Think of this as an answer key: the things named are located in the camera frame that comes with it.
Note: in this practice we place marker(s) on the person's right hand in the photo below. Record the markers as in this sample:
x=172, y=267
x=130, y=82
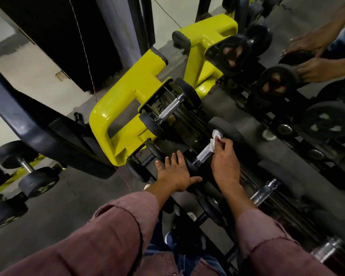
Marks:
x=225, y=166

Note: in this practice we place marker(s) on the person's left hand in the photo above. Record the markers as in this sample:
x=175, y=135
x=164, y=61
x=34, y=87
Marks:
x=175, y=175

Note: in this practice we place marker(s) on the white cleaning cloth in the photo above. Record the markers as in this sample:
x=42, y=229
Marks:
x=217, y=135

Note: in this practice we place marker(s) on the row of ribbed plate dumbbells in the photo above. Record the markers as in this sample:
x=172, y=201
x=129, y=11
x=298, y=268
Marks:
x=136, y=169

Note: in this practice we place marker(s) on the black yellow dumbbell rack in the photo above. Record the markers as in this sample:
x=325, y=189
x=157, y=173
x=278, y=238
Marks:
x=123, y=94

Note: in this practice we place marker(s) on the black dumbbell pale logo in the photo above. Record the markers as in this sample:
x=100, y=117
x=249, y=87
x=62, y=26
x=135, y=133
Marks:
x=5, y=214
x=38, y=182

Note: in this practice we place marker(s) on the person's left forearm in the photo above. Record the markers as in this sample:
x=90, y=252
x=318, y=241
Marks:
x=103, y=241

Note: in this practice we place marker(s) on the person's right forearm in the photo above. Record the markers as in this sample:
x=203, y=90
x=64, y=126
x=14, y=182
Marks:
x=276, y=252

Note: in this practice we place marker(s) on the person's white shoe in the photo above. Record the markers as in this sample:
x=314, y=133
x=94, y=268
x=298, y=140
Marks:
x=168, y=237
x=147, y=186

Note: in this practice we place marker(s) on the person's blue jeans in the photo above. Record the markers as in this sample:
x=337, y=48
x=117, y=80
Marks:
x=155, y=247

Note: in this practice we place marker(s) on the small white round object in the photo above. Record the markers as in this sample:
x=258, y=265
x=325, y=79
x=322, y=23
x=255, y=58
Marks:
x=268, y=135

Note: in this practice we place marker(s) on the grey concrete pillar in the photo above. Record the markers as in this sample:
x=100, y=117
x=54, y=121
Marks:
x=118, y=25

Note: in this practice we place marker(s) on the black metal post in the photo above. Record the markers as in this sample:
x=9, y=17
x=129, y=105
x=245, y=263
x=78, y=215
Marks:
x=145, y=20

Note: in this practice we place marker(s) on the black wall panel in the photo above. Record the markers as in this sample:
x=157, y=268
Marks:
x=46, y=31

